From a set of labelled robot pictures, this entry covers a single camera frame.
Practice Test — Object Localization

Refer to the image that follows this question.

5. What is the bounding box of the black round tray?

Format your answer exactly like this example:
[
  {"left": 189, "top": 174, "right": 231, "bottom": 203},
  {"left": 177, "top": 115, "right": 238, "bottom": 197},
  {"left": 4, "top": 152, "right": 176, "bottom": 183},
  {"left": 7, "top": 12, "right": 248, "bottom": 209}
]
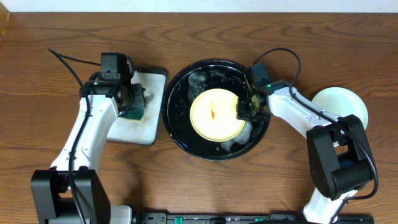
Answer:
[{"left": 162, "top": 59, "right": 271, "bottom": 161}]

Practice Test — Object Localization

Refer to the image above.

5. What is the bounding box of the black rectangular sponge tray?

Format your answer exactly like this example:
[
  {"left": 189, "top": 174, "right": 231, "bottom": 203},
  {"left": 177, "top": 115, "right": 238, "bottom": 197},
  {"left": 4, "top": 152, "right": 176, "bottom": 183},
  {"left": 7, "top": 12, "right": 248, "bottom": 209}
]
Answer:
[{"left": 107, "top": 67, "right": 167, "bottom": 145}]

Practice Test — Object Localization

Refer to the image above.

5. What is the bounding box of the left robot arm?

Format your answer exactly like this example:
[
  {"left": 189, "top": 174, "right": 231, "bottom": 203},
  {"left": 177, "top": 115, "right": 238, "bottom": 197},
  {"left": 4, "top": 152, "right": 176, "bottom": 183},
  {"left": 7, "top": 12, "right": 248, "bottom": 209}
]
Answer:
[{"left": 30, "top": 81, "right": 144, "bottom": 223}]

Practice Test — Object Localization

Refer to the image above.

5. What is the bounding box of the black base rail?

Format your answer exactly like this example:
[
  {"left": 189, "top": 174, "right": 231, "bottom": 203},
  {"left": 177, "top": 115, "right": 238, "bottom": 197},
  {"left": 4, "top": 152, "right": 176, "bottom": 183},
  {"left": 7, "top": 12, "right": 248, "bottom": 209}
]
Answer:
[{"left": 133, "top": 212, "right": 376, "bottom": 224}]

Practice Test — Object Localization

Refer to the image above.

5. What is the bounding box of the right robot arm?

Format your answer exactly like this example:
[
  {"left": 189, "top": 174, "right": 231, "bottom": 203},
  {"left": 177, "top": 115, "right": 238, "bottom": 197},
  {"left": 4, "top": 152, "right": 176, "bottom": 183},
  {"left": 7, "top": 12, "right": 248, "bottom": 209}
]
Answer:
[{"left": 236, "top": 84, "right": 378, "bottom": 223}]

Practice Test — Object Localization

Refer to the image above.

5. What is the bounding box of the green yellow sponge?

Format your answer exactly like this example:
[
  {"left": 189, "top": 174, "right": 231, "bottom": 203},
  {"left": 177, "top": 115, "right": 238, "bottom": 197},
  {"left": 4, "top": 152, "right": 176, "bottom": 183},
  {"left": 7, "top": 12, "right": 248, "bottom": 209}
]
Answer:
[{"left": 121, "top": 108, "right": 144, "bottom": 121}]

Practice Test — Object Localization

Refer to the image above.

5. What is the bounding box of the mint plate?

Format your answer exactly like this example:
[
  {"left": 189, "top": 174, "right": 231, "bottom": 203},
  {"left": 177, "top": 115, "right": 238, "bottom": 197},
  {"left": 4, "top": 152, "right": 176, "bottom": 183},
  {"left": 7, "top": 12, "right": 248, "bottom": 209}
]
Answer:
[{"left": 312, "top": 87, "right": 369, "bottom": 129}]

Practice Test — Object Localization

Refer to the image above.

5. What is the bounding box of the yellow plate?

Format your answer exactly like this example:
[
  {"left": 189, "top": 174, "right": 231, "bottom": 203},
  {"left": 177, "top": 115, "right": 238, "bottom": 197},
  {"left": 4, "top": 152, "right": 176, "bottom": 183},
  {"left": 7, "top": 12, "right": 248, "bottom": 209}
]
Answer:
[{"left": 190, "top": 88, "right": 245, "bottom": 142}]

